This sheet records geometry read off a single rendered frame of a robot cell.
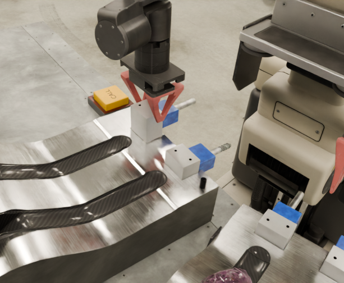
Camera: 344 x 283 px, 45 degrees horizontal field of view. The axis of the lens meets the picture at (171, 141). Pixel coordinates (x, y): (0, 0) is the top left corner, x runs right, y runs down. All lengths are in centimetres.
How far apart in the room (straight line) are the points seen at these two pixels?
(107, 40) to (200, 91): 198
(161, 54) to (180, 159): 17
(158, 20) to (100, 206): 29
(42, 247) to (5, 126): 44
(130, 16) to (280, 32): 36
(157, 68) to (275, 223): 30
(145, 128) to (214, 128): 156
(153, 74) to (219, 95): 188
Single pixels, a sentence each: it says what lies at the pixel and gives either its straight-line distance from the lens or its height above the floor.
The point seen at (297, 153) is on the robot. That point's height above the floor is 79.
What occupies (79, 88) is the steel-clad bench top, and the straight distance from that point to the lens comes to 105.
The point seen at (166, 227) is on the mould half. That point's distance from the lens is 66.
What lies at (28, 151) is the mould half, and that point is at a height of 89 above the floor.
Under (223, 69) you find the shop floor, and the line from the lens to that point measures 281.
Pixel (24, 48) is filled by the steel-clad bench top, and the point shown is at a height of 80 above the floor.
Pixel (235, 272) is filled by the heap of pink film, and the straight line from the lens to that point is 60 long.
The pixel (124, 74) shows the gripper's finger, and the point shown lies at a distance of 72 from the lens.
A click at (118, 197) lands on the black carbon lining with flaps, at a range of 67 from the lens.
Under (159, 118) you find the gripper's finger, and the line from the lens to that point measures 72.
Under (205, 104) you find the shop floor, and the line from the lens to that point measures 244.
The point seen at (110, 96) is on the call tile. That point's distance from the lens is 96.
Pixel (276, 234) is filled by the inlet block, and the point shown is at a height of 88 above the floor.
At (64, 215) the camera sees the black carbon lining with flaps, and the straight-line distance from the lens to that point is 63.
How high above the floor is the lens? 137
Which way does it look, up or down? 40 degrees down
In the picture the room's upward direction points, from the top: 6 degrees clockwise
